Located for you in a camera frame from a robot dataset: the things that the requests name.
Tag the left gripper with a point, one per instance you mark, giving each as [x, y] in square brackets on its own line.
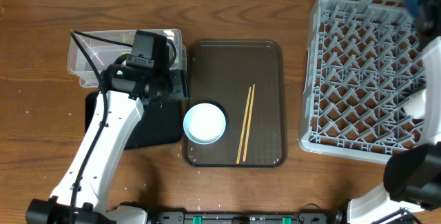
[179, 87]

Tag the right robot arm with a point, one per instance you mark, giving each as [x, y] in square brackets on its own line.
[411, 180]

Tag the clear plastic bin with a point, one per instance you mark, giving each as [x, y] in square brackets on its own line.
[103, 54]

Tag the grey dishwasher rack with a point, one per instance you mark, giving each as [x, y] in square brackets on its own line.
[363, 61]

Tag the black plastic bin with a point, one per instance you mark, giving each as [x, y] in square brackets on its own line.
[162, 124]

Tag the light blue rice bowl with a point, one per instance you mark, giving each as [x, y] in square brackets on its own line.
[204, 123]

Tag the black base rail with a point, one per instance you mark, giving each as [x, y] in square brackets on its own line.
[239, 218]

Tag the brown serving tray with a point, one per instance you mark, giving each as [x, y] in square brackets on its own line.
[220, 73]

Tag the left wooden chopstick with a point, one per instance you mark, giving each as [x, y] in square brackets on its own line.
[242, 133]

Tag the right wooden chopstick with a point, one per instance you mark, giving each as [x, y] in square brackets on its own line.
[249, 120]

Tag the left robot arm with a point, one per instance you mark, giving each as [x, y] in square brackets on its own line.
[82, 194]

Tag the white cup green inside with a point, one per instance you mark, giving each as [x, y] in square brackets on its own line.
[415, 105]

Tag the wooden chopstick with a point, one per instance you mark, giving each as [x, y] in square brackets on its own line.
[249, 120]
[242, 133]

